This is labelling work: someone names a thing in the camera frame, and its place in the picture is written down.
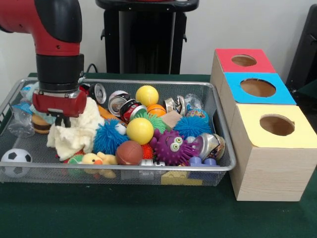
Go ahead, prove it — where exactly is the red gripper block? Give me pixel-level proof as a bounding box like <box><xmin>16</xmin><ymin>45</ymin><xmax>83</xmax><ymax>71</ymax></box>
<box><xmin>32</xmin><ymin>90</ymin><xmax>88</xmax><ymax>128</ymax></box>

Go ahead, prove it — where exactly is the cream waffle cloth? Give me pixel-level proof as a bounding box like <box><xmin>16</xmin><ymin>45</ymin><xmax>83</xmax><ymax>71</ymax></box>
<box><xmin>47</xmin><ymin>98</ymin><xmax>106</xmax><ymax>161</ymax></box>

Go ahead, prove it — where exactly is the mint green cloth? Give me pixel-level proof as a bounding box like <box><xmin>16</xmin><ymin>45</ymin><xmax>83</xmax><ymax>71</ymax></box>
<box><xmin>24</xmin><ymin>81</ymin><xmax>57</xmax><ymax>124</ymax></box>

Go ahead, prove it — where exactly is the shallow mesh bin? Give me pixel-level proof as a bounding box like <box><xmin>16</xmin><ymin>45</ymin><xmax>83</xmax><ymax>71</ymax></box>
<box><xmin>0</xmin><ymin>77</ymin><xmax>237</xmax><ymax>187</ymax></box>

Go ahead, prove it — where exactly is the wooden box with three holes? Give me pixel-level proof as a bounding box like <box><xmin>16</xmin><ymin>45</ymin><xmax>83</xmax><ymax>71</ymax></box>
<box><xmin>210</xmin><ymin>48</ymin><xmax>317</xmax><ymax>202</ymax></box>

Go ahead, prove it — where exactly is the toy hamburger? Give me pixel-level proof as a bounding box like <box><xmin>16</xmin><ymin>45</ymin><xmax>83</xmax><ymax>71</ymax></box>
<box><xmin>31</xmin><ymin>115</ymin><xmax>52</xmax><ymax>134</ymax></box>

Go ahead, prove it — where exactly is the multicolour spiky caterpillar toy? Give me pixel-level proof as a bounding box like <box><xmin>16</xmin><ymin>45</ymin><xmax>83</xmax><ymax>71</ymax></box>
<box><xmin>63</xmin><ymin>150</ymin><xmax>84</xmax><ymax>165</ymax></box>

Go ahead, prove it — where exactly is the blue spiky rubber ball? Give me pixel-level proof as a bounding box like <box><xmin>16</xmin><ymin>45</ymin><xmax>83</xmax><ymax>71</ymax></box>
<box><xmin>93</xmin><ymin>119</ymin><xmax>129</xmax><ymax>155</ymax></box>
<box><xmin>174</xmin><ymin>116</ymin><xmax>211</xmax><ymax>140</ymax></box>

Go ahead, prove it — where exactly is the black and white soccer ball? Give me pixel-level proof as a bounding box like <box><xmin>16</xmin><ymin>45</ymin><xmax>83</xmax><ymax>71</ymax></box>
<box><xmin>1</xmin><ymin>148</ymin><xmax>33</xmax><ymax>178</ymax></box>

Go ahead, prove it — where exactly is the brown toy football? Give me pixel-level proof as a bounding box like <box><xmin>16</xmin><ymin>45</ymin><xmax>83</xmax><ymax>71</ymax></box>
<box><xmin>115</xmin><ymin>140</ymin><xmax>144</xmax><ymax>166</ymax></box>

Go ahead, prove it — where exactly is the yellow smiley ball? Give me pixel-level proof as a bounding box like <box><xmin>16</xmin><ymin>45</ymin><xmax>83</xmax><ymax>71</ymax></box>
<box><xmin>126</xmin><ymin>117</ymin><xmax>155</xmax><ymax>146</ymax></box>

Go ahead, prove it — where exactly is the plain yellow ball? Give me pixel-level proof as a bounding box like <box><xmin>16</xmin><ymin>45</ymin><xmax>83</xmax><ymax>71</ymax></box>
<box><xmin>135</xmin><ymin>85</ymin><xmax>159</xmax><ymax>107</ymax></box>

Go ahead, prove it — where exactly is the purple spiky monster toy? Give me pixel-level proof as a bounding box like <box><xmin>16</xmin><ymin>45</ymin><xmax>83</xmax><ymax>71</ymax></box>
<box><xmin>150</xmin><ymin>128</ymin><xmax>200</xmax><ymax>166</ymax></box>

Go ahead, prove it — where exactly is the dark green table cloth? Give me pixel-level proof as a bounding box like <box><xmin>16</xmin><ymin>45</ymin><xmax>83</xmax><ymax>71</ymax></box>
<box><xmin>0</xmin><ymin>72</ymin><xmax>317</xmax><ymax>238</ymax></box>

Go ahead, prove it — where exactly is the dark green side-table cloth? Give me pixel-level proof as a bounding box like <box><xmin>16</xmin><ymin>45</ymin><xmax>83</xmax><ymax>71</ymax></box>
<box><xmin>297</xmin><ymin>81</ymin><xmax>317</xmax><ymax>105</ymax></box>

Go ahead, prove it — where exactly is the black stand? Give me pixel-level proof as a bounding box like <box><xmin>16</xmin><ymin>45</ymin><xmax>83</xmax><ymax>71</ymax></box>
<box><xmin>286</xmin><ymin>3</ymin><xmax>317</xmax><ymax>94</ymax></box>

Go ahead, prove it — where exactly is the black cable by pedestal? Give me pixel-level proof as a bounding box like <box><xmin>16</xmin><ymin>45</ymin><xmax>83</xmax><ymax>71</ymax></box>
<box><xmin>85</xmin><ymin>63</ymin><xmax>104</xmax><ymax>74</ymax></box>

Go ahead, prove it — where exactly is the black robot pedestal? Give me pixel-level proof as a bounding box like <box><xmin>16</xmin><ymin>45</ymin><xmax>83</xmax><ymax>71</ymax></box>
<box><xmin>95</xmin><ymin>0</ymin><xmax>200</xmax><ymax>74</ymax></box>

